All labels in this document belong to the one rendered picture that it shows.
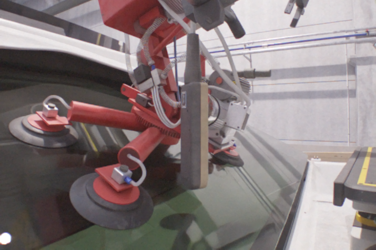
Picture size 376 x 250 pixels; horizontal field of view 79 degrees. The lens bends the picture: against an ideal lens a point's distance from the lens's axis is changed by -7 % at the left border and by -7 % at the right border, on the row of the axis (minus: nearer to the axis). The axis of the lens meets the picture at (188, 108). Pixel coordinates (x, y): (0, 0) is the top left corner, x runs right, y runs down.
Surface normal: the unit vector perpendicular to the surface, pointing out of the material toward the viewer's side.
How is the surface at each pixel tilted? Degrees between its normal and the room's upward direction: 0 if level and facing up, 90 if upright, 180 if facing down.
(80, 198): 30
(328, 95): 90
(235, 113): 81
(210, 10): 90
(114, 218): 45
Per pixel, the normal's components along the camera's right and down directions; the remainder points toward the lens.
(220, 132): -0.40, -0.17
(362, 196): -0.64, -0.02
